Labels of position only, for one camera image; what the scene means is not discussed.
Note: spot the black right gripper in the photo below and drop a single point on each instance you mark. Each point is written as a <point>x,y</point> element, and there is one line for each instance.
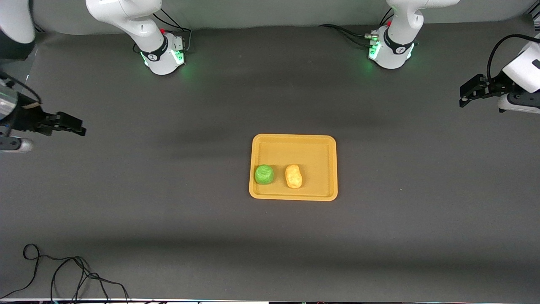
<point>26,119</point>

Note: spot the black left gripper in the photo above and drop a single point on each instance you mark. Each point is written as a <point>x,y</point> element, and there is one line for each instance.
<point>496,87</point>

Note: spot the yellow potato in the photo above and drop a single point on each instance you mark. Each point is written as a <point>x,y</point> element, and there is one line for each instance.
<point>293,176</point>

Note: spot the green apple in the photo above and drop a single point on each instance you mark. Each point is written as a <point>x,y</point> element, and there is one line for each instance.
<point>264,174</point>

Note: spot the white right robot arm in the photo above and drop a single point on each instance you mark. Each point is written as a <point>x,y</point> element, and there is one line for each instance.
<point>139,25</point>

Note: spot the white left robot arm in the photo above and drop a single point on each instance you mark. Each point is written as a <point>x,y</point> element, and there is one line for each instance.
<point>400,25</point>

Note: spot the yellow plastic tray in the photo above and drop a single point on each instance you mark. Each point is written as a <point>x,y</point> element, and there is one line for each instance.
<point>308,152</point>

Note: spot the dark grey table cloth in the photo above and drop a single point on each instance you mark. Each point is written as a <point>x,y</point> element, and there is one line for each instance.
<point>270,253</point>

